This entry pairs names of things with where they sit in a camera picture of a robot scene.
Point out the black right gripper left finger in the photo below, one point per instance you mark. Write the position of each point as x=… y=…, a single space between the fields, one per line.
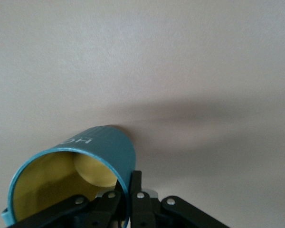
x=61 y=211

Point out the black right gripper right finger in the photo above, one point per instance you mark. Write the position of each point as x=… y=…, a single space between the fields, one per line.
x=142 y=211

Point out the teal mug yellow inside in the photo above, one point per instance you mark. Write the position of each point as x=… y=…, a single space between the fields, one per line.
x=109 y=147

